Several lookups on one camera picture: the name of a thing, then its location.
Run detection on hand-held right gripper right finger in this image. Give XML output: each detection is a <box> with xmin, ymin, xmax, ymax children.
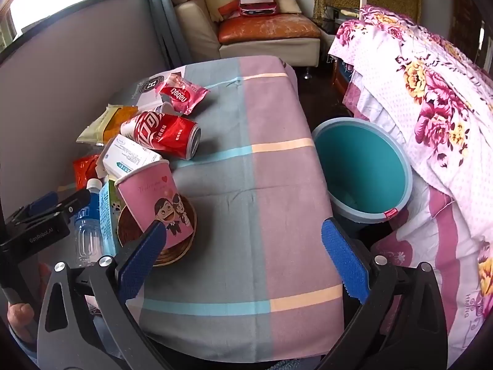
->
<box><xmin>316</xmin><ymin>218</ymin><xmax>449</xmax><ymax>370</ymax></box>

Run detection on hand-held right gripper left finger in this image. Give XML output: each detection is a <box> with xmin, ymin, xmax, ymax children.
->
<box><xmin>36</xmin><ymin>220</ymin><xmax>168</xmax><ymax>370</ymax></box>

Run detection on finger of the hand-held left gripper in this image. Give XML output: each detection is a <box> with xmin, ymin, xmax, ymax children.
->
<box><xmin>13</xmin><ymin>188</ymin><xmax>92</xmax><ymax>226</ymax></box>
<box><xmin>24</xmin><ymin>191</ymin><xmax>59</xmax><ymax>216</ymax></box>

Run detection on red wrapper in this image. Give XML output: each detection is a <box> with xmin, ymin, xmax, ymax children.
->
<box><xmin>72</xmin><ymin>153</ymin><xmax>103</xmax><ymax>191</ymax></box>

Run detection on light blue drink carton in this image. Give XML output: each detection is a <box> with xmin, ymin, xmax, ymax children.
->
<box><xmin>99</xmin><ymin>179</ymin><xmax>126</xmax><ymax>255</ymax></box>

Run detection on white medicine box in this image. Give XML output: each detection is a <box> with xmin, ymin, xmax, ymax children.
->
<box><xmin>96</xmin><ymin>135</ymin><xmax>164</xmax><ymax>180</ymax></box>

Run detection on pink cartoon paper cup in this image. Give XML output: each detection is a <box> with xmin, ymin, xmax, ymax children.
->
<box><xmin>113</xmin><ymin>159</ymin><xmax>194</xmax><ymax>250</ymax></box>

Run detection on yellow orange snack packet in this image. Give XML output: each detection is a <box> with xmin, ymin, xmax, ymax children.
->
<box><xmin>76</xmin><ymin>104</ymin><xmax>139</xmax><ymax>145</ymax></box>

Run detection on blue teal trash bin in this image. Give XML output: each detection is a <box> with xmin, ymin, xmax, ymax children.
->
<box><xmin>311</xmin><ymin>117</ymin><xmax>414</xmax><ymax>224</ymax></box>

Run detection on red cola can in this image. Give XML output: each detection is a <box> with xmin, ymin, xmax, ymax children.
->
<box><xmin>120</xmin><ymin>110</ymin><xmax>202</xmax><ymax>160</ymax></box>

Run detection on white strawberry yogurt cup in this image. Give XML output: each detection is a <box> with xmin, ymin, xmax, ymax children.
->
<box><xmin>148</xmin><ymin>101</ymin><xmax>178</xmax><ymax>115</ymax></box>

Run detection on pink wafer wrapper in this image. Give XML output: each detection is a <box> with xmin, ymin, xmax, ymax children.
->
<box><xmin>155</xmin><ymin>72</ymin><xmax>210</xmax><ymax>115</ymax></box>

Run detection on person's left hand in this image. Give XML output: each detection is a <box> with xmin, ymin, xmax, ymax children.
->
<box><xmin>7</xmin><ymin>263</ymin><xmax>52</xmax><ymax>340</ymax></box>

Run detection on clear plastic water bottle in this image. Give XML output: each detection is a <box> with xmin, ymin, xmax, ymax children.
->
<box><xmin>73</xmin><ymin>178</ymin><xmax>106</xmax><ymax>268</ymax></box>

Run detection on round wicker coaster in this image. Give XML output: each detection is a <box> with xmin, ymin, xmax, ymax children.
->
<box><xmin>116</xmin><ymin>195</ymin><xmax>198</xmax><ymax>266</ymax></box>

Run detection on plaid grey pink tablecloth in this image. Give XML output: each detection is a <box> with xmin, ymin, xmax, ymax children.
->
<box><xmin>112</xmin><ymin>56</ymin><xmax>345</xmax><ymax>363</ymax></box>

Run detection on grey partition board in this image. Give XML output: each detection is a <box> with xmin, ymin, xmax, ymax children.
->
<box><xmin>0</xmin><ymin>0</ymin><xmax>172</xmax><ymax>209</ymax></box>

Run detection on blue red box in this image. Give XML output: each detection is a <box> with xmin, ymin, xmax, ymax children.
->
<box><xmin>332</xmin><ymin>59</ymin><xmax>353</xmax><ymax>95</ymax></box>

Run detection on pink floral blanket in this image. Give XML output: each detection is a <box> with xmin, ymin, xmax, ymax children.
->
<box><xmin>327</xmin><ymin>5</ymin><xmax>493</xmax><ymax>355</ymax></box>

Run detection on grey blue curtain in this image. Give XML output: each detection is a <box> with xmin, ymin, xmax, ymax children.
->
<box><xmin>131</xmin><ymin>0</ymin><xmax>181</xmax><ymax>71</ymax></box>

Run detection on cream leather sofa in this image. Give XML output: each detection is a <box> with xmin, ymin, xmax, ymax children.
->
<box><xmin>168</xmin><ymin>0</ymin><xmax>322</xmax><ymax>80</ymax></box>

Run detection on orange seat cushion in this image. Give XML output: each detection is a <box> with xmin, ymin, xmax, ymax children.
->
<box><xmin>218</xmin><ymin>12</ymin><xmax>322</xmax><ymax>45</ymax></box>

